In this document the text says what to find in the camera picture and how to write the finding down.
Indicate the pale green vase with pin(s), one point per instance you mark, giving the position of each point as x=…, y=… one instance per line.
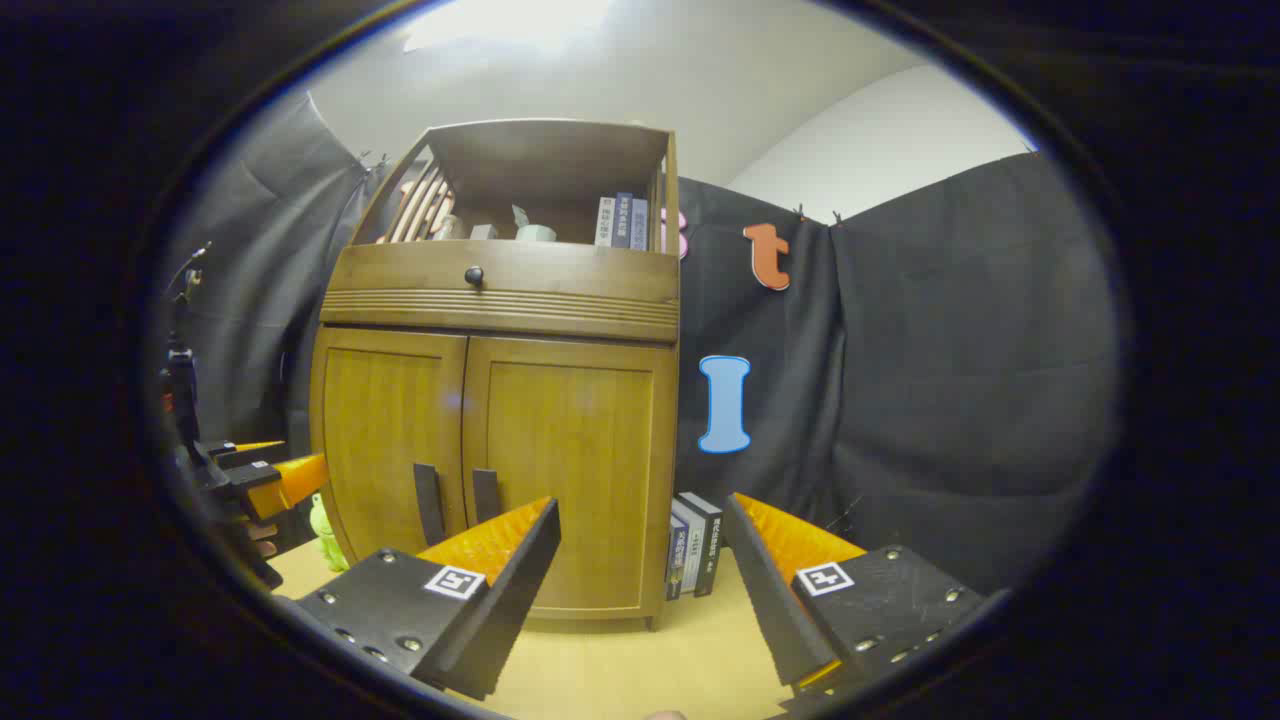
x=535, y=232

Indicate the black drawer knob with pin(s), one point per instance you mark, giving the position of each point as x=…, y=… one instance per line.
x=474, y=276

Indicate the grey white book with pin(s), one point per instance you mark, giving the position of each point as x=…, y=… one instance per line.
x=690, y=550

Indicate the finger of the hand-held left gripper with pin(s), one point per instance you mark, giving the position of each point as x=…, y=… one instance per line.
x=225, y=453
x=285, y=480

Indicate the black book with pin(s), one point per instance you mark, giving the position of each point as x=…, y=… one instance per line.
x=711, y=545

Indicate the thin dark blue book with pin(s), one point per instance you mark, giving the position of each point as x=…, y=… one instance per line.
x=674, y=565

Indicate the wooden double-door shoe cabinet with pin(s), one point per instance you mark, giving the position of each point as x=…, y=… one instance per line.
x=560, y=320

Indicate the green plush toy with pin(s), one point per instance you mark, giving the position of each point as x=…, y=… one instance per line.
x=325, y=540

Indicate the black backdrop cloth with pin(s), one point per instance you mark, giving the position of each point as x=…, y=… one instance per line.
x=950, y=380

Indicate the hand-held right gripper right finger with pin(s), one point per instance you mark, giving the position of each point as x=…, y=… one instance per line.
x=775, y=610

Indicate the wooden shoe cabinet door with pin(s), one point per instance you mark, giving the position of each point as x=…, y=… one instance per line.
x=385, y=420
x=575, y=440

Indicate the wooden cabinet drawer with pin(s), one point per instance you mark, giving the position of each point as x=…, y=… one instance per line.
x=570, y=270

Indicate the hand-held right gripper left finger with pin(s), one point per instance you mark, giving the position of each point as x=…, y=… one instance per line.
x=510, y=610

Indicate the light blue book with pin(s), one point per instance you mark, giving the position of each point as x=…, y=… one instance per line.
x=640, y=225

